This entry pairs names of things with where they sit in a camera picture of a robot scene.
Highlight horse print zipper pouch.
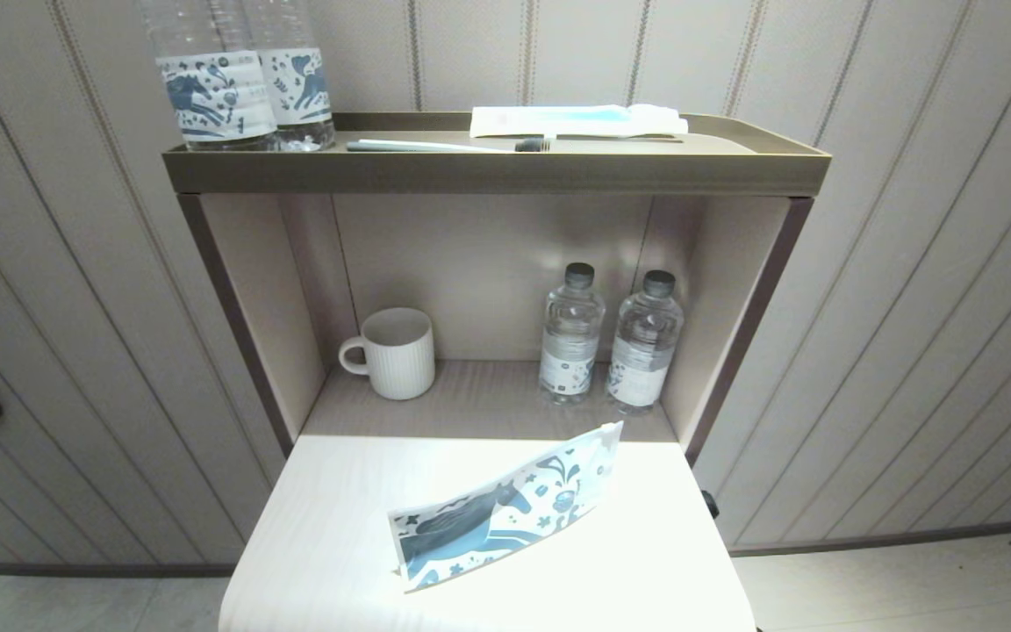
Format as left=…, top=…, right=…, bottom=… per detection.
left=388, top=421, right=625, bottom=593

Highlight small clear water bottle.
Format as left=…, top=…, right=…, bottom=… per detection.
left=538, top=262, right=606, bottom=406
left=606, top=269, right=685, bottom=416

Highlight white ribbed mug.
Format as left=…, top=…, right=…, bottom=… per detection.
left=338, top=307, right=436, bottom=401

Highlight beige shelf unit brown tray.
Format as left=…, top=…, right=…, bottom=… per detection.
left=161, top=111, right=831, bottom=466

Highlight grey toothbrush black bristles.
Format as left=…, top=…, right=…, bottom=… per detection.
left=346, top=137, right=553, bottom=154

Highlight wrapped toothbrush white packet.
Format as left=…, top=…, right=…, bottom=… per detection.
left=469, top=104, right=689, bottom=140

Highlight clear bottle blue horse label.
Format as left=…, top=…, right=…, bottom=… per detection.
left=247, top=0, right=336, bottom=152
left=139, top=0, right=280, bottom=152

